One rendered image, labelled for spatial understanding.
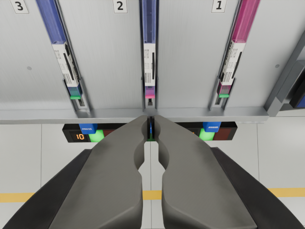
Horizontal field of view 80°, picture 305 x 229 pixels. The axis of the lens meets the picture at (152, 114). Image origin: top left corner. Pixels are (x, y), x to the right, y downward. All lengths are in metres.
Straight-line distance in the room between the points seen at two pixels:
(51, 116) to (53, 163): 0.85
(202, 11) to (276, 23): 0.09
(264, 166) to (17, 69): 1.17
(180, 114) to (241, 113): 0.10
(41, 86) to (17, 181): 1.01
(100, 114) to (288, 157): 1.14
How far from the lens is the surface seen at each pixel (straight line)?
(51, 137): 1.16
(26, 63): 0.31
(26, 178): 1.26
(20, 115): 0.36
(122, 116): 0.29
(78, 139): 0.40
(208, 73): 0.28
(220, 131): 0.39
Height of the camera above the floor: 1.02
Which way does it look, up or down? 87 degrees down
